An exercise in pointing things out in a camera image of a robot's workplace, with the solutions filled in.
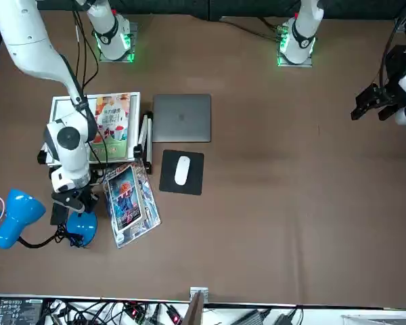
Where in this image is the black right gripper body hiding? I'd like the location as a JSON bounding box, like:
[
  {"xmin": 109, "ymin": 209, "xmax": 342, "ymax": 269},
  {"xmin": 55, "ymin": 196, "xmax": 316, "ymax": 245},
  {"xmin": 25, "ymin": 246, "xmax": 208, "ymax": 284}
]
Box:
[{"xmin": 67, "ymin": 182, "xmax": 101, "ymax": 204}]

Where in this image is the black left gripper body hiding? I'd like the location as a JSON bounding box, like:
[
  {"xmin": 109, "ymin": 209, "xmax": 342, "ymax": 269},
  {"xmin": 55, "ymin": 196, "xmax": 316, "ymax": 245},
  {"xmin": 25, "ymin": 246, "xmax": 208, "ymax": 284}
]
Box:
[{"xmin": 378, "ymin": 45, "xmax": 406, "ymax": 106}]

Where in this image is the grey closed laptop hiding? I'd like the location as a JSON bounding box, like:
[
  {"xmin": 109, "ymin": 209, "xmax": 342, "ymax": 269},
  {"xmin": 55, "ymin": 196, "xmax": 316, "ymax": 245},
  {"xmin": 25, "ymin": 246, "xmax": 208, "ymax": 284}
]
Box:
[{"xmin": 152, "ymin": 93, "xmax": 212, "ymax": 144}]

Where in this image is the white folding reading stand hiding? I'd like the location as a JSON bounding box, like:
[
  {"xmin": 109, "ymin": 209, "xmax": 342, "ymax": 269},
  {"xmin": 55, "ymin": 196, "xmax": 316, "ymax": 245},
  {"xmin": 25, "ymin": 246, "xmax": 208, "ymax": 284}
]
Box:
[{"xmin": 37, "ymin": 91, "xmax": 154, "ymax": 180}]

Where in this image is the green-covered paperback book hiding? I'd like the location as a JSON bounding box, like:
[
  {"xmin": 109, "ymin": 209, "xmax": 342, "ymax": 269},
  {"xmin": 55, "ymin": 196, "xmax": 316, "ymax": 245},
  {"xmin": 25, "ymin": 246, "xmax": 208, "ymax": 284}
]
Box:
[{"xmin": 87, "ymin": 93, "xmax": 132, "ymax": 163}]

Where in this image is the black mouse pad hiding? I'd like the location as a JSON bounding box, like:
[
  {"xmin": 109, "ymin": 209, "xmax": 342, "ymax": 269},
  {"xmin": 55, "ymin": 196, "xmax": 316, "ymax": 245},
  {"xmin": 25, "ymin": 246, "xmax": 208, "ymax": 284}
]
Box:
[{"xmin": 158, "ymin": 149, "xmax": 205, "ymax": 196}]

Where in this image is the grey power brick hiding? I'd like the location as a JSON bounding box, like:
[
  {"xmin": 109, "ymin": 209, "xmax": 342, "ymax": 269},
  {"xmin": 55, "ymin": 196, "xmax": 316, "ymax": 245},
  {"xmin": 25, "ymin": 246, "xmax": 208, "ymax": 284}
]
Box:
[{"xmin": 229, "ymin": 308, "xmax": 272, "ymax": 325}]

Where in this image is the white computer mouse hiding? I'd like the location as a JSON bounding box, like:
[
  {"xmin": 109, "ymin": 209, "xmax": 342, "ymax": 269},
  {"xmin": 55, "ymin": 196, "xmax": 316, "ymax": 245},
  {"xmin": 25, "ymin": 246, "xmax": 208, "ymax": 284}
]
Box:
[{"xmin": 174, "ymin": 155, "xmax": 191, "ymax": 186}]

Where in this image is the aluminium camera post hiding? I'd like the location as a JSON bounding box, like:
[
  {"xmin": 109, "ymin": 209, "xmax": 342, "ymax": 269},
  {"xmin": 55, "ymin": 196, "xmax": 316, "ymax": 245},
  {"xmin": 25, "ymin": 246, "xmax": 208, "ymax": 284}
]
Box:
[{"xmin": 182, "ymin": 286, "xmax": 210, "ymax": 325}]

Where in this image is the black plug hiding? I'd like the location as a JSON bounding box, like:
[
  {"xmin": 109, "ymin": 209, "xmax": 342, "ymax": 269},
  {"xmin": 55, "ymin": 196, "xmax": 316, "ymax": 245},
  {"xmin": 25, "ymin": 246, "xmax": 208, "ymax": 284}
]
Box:
[{"xmin": 273, "ymin": 309, "xmax": 304, "ymax": 325}]

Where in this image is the comic magazine with orange figure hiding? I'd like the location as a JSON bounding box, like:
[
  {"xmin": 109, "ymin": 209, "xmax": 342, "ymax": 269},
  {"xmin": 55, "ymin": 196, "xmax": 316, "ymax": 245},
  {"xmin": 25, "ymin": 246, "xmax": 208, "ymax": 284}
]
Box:
[{"xmin": 101, "ymin": 163, "xmax": 150, "ymax": 250}]

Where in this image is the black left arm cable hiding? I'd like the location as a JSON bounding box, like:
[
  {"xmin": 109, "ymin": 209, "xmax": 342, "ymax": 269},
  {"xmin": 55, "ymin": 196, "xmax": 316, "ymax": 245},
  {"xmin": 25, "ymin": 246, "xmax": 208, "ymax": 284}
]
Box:
[{"xmin": 378, "ymin": 0, "xmax": 406, "ymax": 89}]

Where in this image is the blue desk lamp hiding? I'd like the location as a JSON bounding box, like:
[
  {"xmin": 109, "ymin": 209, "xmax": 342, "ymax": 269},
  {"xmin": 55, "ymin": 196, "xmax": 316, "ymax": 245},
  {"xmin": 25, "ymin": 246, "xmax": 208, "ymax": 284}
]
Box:
[{"xmin": 0, "ymin": 188, "xmax": 99, "ymax": 250}]

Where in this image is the white flat box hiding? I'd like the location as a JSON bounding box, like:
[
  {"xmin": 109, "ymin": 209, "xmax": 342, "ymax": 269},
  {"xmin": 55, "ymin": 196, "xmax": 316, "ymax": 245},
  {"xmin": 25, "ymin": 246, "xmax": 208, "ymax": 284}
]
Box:
[{"xmin": 340, "ymin": 313, "xmax": 406, "ymax": 325}]

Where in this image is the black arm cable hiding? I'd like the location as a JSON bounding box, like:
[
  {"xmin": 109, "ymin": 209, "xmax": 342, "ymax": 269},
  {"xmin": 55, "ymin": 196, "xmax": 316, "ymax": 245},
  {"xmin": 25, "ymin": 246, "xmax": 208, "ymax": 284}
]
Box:
[
  {"xmin": 378, "ymin": 0, "xmax": 406, "ymax": 89},
  {"xmin": 59, "ymin": 0, "xmax": 111, "ymax": 167}
]

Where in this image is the black bundled lamp cable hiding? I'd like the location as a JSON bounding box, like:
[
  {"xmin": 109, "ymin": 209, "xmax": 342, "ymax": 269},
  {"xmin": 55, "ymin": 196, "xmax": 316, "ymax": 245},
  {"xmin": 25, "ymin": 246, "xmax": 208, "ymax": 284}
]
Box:
[{"xmin": 53, "ymin": 221, "xmax": 86, "ymax": 250}]

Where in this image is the comic magazine with pale cover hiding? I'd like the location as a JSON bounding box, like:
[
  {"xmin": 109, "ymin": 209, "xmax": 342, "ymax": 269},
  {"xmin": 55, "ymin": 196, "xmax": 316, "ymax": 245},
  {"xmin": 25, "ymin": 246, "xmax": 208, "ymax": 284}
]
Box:
[{"xmin": 132, "ymin": 158, "xmax": 162, "ymax": 238}]

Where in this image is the black left base cable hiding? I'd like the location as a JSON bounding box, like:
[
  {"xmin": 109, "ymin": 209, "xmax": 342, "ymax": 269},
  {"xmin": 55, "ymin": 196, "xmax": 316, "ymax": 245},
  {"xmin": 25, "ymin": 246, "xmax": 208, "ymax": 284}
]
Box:
[{"xmin": 219, "ymin": 16, "xmax": 286, "ymax": 44}]

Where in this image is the black loose cable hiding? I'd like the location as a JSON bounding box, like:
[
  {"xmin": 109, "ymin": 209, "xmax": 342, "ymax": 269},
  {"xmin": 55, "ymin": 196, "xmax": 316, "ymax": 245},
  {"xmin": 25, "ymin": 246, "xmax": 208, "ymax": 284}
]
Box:
[{"xmin": 64, "ymin": 299, "xmax": 122, "ymax": 323}]

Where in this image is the black labelled power adapter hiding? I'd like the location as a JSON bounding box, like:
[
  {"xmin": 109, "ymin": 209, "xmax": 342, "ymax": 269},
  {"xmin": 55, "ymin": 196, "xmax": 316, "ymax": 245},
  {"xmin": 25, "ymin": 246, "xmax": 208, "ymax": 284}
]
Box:
[{"xmin": 0, "ymin": 297, "xmax": 44, "ymax": 325}]

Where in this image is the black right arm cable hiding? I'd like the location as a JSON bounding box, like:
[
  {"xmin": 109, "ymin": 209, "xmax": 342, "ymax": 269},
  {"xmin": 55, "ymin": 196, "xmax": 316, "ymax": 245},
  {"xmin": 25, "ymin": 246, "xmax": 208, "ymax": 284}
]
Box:
[{"xmin": 59, "ymin": 0, "xmax": 111, "ymax": 167}]

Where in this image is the black folding phone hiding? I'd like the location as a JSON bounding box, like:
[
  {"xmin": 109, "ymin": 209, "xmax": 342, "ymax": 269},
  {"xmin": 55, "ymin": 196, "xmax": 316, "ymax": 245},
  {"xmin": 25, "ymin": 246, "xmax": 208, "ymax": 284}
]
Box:
[{"xmin": 49, "ymin": 202, "xmax": 71, "ymax": 226}]

